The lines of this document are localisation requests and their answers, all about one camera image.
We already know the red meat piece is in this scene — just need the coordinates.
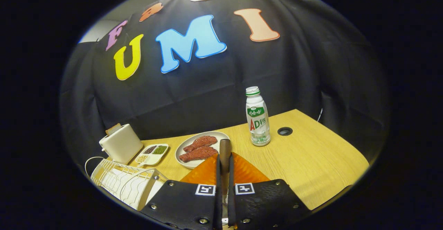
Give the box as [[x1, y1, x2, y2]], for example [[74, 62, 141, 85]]
[[179, 146, 219, 162], [183, 135, 218, 152]]

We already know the white drink bottle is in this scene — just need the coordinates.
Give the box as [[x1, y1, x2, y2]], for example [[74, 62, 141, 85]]
[[246, 86, 271, 147]]

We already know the white divided grain tray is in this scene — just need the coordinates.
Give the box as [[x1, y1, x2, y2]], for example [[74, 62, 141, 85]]
[[135, 144, 169, 167]]

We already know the wooden handled spoon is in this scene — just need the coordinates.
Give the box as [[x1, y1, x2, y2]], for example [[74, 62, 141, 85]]
[[219, 139, 232, 196]]

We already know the white wire dish rack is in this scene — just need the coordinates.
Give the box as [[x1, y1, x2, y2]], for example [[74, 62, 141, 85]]
[[85, 157, 169, 211]]

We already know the toast slice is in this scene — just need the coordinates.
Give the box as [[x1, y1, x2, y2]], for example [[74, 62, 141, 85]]
[[106, 123, 122, 136]]

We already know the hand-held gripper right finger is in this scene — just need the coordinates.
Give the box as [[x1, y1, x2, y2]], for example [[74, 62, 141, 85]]
[[228, 152, 311, 230]]

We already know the white toaster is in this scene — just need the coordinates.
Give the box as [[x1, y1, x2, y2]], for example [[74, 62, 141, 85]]
[[99, 124, 144, 165]]

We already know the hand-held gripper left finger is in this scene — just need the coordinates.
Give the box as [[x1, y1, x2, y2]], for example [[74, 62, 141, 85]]
[[139, 153, 223, 230]]

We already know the black backdrop cloth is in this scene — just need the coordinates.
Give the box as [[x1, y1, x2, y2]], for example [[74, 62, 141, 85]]
[[59, 0, 391, 161]]

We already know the beige plate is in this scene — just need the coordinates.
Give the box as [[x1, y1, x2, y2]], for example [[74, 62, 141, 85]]
[[175, 131, 230, 169]]

